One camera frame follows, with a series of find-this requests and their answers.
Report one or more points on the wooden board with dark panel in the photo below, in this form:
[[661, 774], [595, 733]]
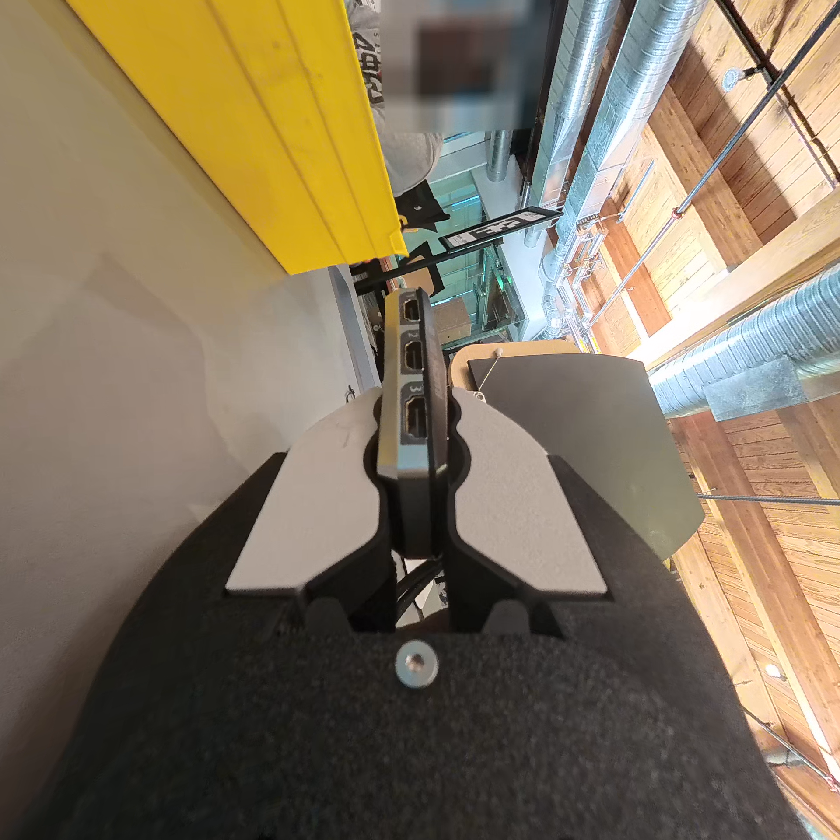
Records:
[[590, 446]]

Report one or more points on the silver ventilation duct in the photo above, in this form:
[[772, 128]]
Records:
[[754, 334]]

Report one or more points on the black framed sign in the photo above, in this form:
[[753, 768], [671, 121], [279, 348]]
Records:
[[505, 226]]

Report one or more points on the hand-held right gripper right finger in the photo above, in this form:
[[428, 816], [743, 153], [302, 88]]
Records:
[[525, 518]]

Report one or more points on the yellow storage bin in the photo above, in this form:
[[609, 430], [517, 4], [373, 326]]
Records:
[[262, 131]]

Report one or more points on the cardboard box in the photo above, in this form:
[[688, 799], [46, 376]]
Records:
[[453, 321]]

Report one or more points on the black video switch box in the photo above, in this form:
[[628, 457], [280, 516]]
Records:
[[413, 512]]

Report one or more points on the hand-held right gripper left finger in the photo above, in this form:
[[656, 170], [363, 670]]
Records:
[[315, 518]]

